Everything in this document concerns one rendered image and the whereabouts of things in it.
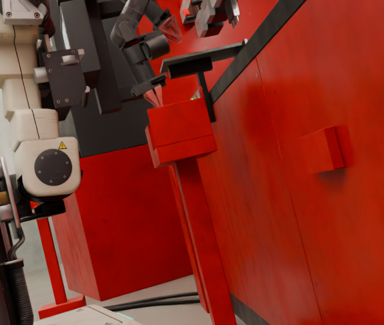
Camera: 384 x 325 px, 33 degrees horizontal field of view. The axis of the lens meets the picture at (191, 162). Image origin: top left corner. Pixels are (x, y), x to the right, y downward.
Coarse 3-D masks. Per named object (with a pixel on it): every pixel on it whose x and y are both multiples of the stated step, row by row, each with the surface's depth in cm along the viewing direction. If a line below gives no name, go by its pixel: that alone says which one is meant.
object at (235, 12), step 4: (228, 0) 214; (232, 0) 212; (224, 4) 222; (228, 4) 215; (232, 4) 212; (236, 4) 212; (228, 8) 217; (232, 8) 212; (236, 8) 212; (228, 12) 218; (232, 12) 213; (236, 12) 212; (228, 16) 219; (232, 16) 214; (236, 16) 213; (228, 20) 221; (232, 20) 217; (236, 20) 214; (232, 24) 220; (236, 24) 216
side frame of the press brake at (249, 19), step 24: (168, 0) 302; (240, 0) 306; (264, 0) 307; (144, 24) 300; (192, 24) 302; (240, 24) 305; (192, 48) 301; (216, 72) 302; (168, 96) 299; (168, 168) 313; (192, 264) 310
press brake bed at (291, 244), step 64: (320, 0) 97; (256, 64) 143; (320, 64) 104; (256, 128) 158; (320, 128) 111; (256, 192) 175; (320, 192) 120; (256, 256) 197; (320, 256) 130; (256, 320) 228; (320, 320) 141
